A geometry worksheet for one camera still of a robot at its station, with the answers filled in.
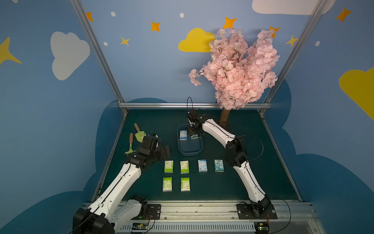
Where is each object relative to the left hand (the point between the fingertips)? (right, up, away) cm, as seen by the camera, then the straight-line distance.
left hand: (165, 150), depth 81 cm
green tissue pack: (+1, -12, +7) cm, 14 cm away
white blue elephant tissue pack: (+22, -11, +7) cm, 26 cm away
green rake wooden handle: (-26, +2, +16) cm, 31 cm away
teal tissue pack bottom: (+18, +6, +21) cm, 28 cm away
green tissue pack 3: (+1, -20, 0) cm, 20 cm away
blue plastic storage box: (+14, -1, +17) cm, 22 cm away
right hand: (+18, +11, +21) cm, 29 cm away
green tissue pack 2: (+11, -12, +7) cm, 18 cm away
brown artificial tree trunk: (+39, +21, +18) cm, 48 cm away
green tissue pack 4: (+12, -20, 0) cm, 23 cm away
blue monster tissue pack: (+32, -11, +7) cm, 35 cm away
